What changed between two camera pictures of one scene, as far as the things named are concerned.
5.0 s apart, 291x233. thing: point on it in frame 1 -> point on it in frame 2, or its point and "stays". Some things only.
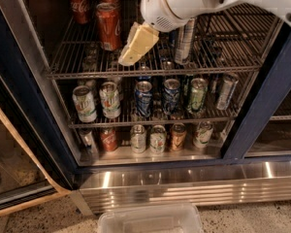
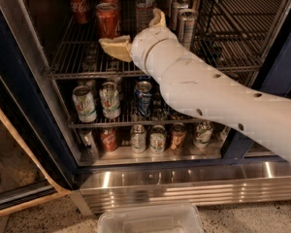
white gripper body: (153, 7) -> (149, 45)
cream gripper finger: (141, 39) -> (119, 47)
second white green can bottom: (157, 138) stays
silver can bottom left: (88, 141) stays
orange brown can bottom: (178, 136) stays
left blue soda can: (144, 98) stays
